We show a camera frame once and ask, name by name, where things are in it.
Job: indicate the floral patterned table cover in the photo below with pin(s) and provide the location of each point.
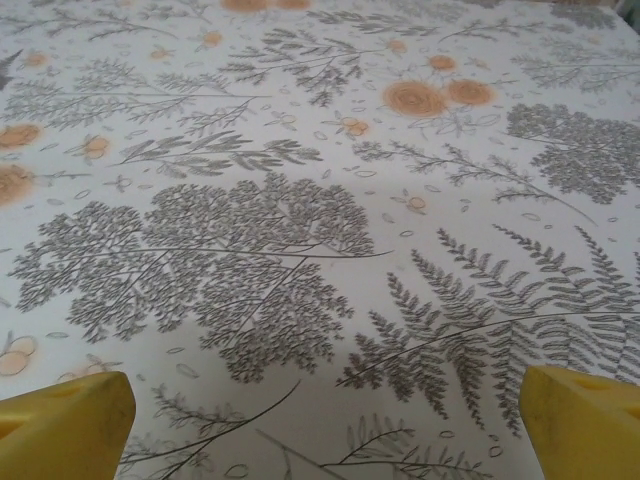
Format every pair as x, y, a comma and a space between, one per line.
320, 250

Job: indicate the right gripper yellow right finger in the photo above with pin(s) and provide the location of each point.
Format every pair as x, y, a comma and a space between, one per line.
585, 435

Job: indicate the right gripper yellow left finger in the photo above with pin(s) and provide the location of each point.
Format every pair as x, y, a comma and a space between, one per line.
60, 435

